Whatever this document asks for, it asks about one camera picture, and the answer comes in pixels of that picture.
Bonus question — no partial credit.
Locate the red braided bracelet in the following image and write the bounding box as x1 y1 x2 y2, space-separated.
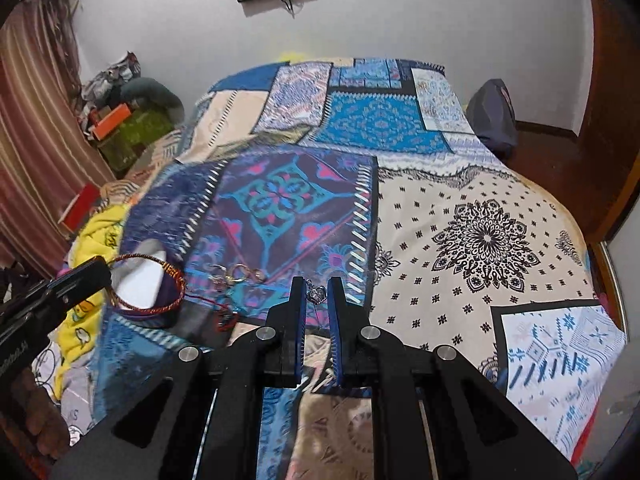
106 252 188 317

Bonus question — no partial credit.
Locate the small silver pendant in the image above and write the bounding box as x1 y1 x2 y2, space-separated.
307 281 328 306

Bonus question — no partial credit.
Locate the yellow fleece blanket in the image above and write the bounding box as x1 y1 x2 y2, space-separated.
53 205 131 401

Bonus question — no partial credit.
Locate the red box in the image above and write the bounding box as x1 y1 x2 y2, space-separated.
58 183 101 234

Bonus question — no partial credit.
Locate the striped red curtain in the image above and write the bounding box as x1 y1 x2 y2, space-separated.
1 0 114 276

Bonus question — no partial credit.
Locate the green patterned bag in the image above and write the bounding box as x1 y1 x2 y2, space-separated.
98 107 174 174

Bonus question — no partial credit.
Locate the patchwork blue bedspread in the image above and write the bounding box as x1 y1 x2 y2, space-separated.
91 58 626 479

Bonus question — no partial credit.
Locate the orange box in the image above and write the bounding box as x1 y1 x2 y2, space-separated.
92 103 131 141

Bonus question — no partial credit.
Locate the grey green plush pillow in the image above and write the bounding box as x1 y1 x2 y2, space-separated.
120 77 184 124

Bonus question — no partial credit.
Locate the dark blue backpack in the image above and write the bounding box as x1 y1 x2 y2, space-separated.
465 78 518 160

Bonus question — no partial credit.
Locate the brown wooden door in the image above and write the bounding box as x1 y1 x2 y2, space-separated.
579 0 639 243

